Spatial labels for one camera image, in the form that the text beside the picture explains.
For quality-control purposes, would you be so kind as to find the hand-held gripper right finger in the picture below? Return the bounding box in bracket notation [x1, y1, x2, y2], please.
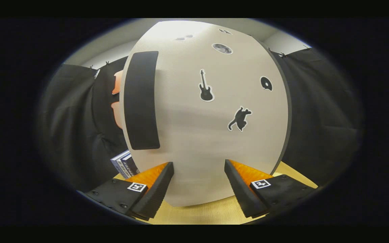
[224, 159, 316, 218]

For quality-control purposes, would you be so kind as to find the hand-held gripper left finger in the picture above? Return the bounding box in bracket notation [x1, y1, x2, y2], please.
[85, 162, 175, 220]

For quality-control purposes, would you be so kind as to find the beige cabinet door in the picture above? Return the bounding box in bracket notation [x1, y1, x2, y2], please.
[120, 20, 289, 207]

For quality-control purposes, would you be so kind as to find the white spine book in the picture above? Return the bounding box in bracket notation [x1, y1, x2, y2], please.
[117, 154, 132, 179]

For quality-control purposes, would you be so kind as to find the blue spine book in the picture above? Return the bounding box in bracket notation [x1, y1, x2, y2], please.
[110, 151, 129, 178]

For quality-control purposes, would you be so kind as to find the black backdrop cloth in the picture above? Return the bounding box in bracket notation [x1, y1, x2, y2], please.
[37, 47, 362, 193]

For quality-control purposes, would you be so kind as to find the black door handle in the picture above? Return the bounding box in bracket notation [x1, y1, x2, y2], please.
[123, 51, 161, 150]

